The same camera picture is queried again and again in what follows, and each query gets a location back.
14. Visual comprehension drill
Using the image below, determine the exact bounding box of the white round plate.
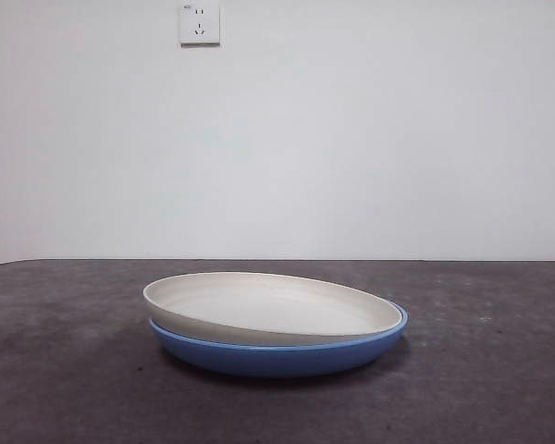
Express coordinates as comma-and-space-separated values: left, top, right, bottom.
142, 271, 404, 348

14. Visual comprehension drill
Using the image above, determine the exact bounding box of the blue round plate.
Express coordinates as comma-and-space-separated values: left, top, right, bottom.
148, 302, 410, 381

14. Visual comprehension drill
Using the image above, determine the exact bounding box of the white wall socket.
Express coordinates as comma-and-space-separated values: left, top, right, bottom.
180, 3, 222, 48

